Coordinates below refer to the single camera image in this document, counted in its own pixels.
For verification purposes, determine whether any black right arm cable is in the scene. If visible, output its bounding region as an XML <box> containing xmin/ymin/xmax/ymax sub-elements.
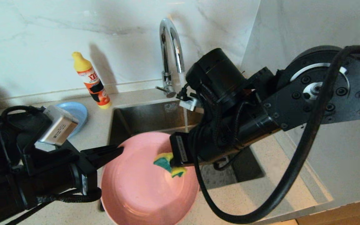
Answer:
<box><xmin>192</xmin><ymin>45</ymin><xmax>360</xmax><ymax>224</ymax></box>

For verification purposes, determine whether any pink plastic plate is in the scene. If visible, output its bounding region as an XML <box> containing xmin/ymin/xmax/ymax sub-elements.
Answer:
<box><xmin>100</xmin><ymin>132</ymin><xmax>200</xmax><ymax>225</ymax></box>

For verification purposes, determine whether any yellow green sponge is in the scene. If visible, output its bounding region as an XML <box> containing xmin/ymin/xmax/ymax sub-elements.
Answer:
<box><xmin>153</xmin><ymin>152</ymin><xmax>188</xmax><ymax>178</ymax></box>

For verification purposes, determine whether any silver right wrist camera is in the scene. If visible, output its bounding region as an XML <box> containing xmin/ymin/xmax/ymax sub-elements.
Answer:
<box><xmin>177</xmin><ymin>87</ymin><xmax>201</xmax><ymax>112</ymax></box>

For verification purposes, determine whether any wooden cabinet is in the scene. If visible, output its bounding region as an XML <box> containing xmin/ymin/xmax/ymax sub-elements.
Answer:
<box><xmin>296</xmin><ymin>195</ymin><xmax>360</xmax><ymax>225</ymax></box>

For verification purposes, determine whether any stainless steel sink basin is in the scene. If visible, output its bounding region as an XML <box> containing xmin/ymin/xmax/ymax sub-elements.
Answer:
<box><xmin>99</xmin><ymin>99</ymin><xmax>265</xmax><ymax>211</ymax></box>

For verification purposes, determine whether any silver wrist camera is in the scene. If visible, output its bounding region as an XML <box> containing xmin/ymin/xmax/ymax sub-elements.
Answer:
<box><xmin>39</xmin><ymin>105</ymin><xmax>79</xmax><ymax>146</ymax></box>
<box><xmin>177</xmin><ymin>87</ymin><xmax>201</xmax><ymax>112</ymax></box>

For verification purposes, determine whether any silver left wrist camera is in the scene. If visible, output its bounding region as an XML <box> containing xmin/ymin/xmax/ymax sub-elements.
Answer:
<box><xmin>39</xmin><ymin>105</ymin><xmax>79</xmax><ymax>146</ymax></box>

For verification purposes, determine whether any chrome gooseneck faucet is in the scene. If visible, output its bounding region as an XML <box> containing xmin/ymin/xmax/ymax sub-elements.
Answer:
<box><xmin>155</xmin><ymin>18</ymin><xmax>185</xmax><ymax>98</ymax></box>

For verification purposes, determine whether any yellow-capped orange dish soap bottle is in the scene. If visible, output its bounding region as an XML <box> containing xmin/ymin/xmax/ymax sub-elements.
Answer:
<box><xmin>72</xmin><ymin>52</ymin><xmax>112</xmax><ymax>109</ymax></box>

